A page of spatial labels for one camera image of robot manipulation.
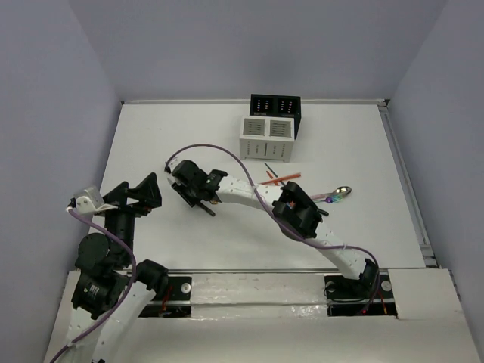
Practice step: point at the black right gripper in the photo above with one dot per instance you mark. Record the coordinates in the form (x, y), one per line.
(175, 184)

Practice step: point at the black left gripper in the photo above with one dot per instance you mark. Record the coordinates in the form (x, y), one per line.
(123, 200)

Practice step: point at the orange white chopstick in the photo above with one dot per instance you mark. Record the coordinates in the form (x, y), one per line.
(281, 179)

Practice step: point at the iridescent spoon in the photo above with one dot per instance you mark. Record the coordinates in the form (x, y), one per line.
(334, 196)

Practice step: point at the black knife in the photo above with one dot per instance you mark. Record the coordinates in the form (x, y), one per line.
(206, 209)

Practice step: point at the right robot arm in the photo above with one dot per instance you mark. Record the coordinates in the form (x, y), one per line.
(292, 209)

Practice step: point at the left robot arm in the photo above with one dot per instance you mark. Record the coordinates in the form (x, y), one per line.
(113, 288)

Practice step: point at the white utensil caddy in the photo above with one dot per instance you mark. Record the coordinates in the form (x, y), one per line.
(266, 138)

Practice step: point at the black utensil caddy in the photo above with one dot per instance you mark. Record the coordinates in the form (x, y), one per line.
(279, 106)

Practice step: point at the black utensil on table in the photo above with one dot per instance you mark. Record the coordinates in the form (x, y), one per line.
(323, 212)

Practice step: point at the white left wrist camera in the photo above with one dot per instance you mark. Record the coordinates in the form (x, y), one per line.
(89, 201)

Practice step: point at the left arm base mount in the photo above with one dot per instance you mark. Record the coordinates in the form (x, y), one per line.
(174, 303)

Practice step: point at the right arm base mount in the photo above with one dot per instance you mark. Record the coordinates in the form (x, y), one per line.
(346, 299)

